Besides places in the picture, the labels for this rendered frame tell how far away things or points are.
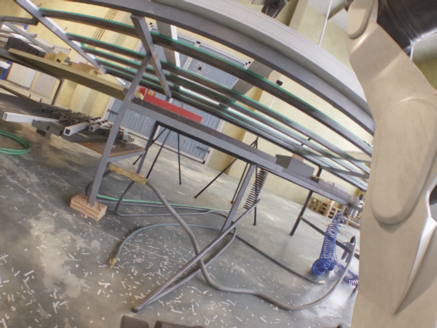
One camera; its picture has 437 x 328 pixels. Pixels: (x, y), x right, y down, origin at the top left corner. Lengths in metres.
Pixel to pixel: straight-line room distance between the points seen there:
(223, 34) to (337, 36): 10.33
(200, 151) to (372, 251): 6.91
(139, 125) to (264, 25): 6.77
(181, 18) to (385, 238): 0.67
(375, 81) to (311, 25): 9.81
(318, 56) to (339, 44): 10.05
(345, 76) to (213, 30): 0.44
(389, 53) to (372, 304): 0.37
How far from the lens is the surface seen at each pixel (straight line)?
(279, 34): 0.66
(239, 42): 0.65
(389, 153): 0.25
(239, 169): 6.96
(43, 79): 9.67
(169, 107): 1.01
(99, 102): 7.93
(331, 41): 10.44
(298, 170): 1.58
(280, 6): 0.73
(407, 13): 0.51
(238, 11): 0.66
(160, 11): 0.70
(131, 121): 7.35
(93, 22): 1.08
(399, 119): 0.27
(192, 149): 7.05
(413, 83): 0.35
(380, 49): 0.43
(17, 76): 10.13
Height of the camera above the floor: 0.49
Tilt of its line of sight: 2 degrees down
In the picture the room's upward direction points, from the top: 23 degrees clockwise
